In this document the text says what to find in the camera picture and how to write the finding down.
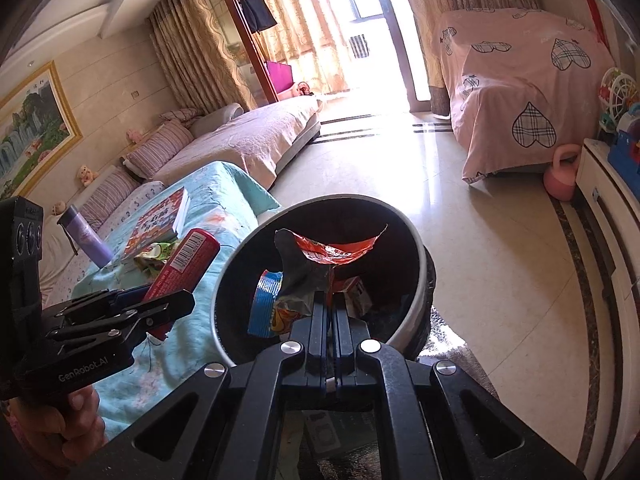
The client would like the green snack packet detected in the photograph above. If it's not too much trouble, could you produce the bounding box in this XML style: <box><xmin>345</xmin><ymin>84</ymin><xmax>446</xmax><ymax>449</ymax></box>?
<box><xmin>132</xmin><ymin>240</ymin><xmax>181</xmax><ymax>278</ymax></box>

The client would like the purple thermos bottle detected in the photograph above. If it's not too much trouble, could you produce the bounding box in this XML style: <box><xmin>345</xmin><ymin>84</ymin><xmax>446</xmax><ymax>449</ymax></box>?
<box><xmin>57</xmin><ymin>204</ymin><xmax>113</xmax><ymax>268</ymax></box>

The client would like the medium striped pillow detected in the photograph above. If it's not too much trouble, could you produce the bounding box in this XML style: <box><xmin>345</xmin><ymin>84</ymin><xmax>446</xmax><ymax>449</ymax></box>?
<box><xmin>80</xmin><ymin>167</ymin><xmax>141</xmax><ymax>233</ymax></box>

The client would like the white cabinet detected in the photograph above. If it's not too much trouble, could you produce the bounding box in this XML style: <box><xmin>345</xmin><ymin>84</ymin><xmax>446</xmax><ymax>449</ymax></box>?
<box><xmin>575</xmin><ymin>137</ymin><xmax>640</xmax><ymax>341</ymax></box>

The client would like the large striped pillow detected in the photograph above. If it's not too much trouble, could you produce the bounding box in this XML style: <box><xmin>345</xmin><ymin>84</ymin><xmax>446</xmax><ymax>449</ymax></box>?
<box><xmin>122</xmin><ymin>120</ymin><xmax>195</xmax><ymax>181</ymax></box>

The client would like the orange foil snack bag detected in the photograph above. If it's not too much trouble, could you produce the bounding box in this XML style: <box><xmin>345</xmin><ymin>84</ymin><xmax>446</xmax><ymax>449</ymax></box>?
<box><xmin>274</xmin><ymin>224</ymin><xmax>388</xmax><ymax>338</ymax></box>

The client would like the red white small box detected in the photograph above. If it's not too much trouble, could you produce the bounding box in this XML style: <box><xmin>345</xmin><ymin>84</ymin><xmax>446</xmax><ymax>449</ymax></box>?
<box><xmin>332</xmin><ymin>276</ymin><xmax>373</xmax><ymax>320</ymax></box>

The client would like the small striped pillow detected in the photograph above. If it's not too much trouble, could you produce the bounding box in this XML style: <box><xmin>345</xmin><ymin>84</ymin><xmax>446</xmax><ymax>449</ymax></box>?
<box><xmin>160</xmin><ymin>107</ymin><xmax>203</xmax><ymax>128</ymax></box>

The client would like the black white-rimmed bin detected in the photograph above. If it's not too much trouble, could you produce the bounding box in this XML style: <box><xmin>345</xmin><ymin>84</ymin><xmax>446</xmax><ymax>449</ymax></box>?
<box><xmin>210</xmin><ymin>195</ymin><xmax>437</xmax><ymax>368</ymax></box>

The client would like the pink covered sofa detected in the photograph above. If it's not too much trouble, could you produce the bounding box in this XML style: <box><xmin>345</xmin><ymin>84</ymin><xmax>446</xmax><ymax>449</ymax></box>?
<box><xmin>40</xmin><ymin>95</ymin><xmax>323</xmax><ymax>306</ymax></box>

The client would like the dark shaggy rug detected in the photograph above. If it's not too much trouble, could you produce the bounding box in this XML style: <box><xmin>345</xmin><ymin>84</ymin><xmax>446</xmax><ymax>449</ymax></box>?
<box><xmin>415</xmin><ymin>305</ymin><xmax>501</xmax><ymax>401</ymax></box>

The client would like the pink kettlebell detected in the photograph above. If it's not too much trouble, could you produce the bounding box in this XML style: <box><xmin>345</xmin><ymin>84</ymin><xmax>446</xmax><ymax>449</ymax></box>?
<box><xmin>544</xmin><ymin>144</ymin><xmax>581</xmax><ymax>202</ymax></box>

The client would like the person's left hand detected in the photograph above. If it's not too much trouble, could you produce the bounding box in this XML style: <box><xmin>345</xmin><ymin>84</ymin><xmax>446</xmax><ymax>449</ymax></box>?
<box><xmin>10</xmin><ymin>385</ymin><xmax>108</xmax><ymax>448</ymax></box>

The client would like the red white carton box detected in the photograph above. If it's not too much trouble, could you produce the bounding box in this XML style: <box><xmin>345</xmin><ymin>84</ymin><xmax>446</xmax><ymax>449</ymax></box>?
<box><xmin>142</xmin><ymin>228</ymin><xmax>221</xmax><ymax>346</ymax></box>

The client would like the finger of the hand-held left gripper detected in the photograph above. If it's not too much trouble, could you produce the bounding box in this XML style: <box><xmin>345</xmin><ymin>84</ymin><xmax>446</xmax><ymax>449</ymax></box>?
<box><xmin>55</xmin><ymin>285</ymin><xmax>152</xmax><ymax>326</ymax></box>
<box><xmin>47</xmin><ymin>290</ymin><xmax>196</xmax><ymax>343</ymax></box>

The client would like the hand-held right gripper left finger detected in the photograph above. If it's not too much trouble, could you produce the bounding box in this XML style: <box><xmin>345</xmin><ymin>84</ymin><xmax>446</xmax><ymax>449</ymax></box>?
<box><xmin>70</xmin><ymin>302</ymin><xmax>332</xmax><ymax>480</ymax></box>

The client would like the red children's book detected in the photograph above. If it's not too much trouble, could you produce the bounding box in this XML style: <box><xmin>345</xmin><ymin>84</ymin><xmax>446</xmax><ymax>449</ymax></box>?
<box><xmin>122</xmin><ymin>187</ymin><xmax>191</xmax><ymax>258</ymax></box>

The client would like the brown patterned curtain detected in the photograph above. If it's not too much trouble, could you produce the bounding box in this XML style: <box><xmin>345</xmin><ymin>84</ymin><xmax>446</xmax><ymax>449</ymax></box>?
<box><xmin>147</xmin><ymin>0</ymin><xmax>258</xmax><ymax>113</ymax></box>

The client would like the sheer patterned curtain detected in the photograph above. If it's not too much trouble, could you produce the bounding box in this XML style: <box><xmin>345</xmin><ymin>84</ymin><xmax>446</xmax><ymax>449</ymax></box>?
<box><xmin>260</xmin><ymin>0</ymin><xmax>351</xmax><ymax>96</ymax></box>

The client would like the colourful wheel toy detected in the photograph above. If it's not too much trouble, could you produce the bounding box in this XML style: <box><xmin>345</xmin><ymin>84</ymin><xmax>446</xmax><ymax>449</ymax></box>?
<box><xmin>597</xmin><ymin>67</ymin><xmax>640</xmax><ymax>133</ymax></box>

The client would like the dark hanging garment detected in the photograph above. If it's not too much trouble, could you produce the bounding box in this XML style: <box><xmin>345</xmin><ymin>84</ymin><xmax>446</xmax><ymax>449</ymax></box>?
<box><xmin>237</xmin><ymin>0</ymin><xmax>277</xmax><ymax>33</ymax></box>

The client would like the blue striped wrapper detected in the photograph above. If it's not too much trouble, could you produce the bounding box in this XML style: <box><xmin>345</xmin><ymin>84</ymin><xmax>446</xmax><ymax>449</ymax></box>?
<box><xmin>247</xmin><ymin>270</ymin><xmax>286</xmax><ymax>338</ymax></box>

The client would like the red wall decoration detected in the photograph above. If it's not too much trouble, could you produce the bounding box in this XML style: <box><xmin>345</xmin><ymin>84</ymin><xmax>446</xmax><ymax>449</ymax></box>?
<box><xmin>562</xmin><ymin>0</ymin><xmax>621</xmax><ymax>51</ymax></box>

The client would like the framed landscape painting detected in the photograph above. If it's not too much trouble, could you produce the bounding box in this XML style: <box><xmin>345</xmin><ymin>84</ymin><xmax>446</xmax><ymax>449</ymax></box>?
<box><xmin>0</xmin><ymin>60</ymin><xmax>83</xmax><ymax>201</ymax></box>

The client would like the magenta box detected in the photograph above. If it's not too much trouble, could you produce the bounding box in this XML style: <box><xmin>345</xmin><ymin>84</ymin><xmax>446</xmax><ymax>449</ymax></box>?
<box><xmin>264</xmin><ymin>60</ymin><xmax>296</xmax><ymax>96</ymax></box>

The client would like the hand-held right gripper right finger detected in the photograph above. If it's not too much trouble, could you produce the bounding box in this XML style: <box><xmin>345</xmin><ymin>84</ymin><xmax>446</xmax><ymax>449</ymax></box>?
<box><xmin>330</xmin><ymin>292</ymin><xmax>586</xmax><ymax>480</ymax></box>

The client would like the blue toy box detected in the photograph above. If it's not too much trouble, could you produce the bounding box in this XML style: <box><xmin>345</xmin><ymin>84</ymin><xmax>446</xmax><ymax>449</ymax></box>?
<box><xmin>607</xmin><ymin>115</ymin><xmax>640</xmax><ymax>176</ymax></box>

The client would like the wooden door frame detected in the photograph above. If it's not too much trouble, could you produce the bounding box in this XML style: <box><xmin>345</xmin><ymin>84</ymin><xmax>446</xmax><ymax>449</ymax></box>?
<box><xmin>195</xmin><ymin>0</ymin><xmax>281</xmax><ymax>103</ymax></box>

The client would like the pink heart print cover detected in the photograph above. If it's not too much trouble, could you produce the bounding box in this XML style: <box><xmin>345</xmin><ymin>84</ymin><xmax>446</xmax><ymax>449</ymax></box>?
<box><xmin>432</xmin><ymin>7</ymin><xmax>621</xmax><ymax>186</ymax></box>

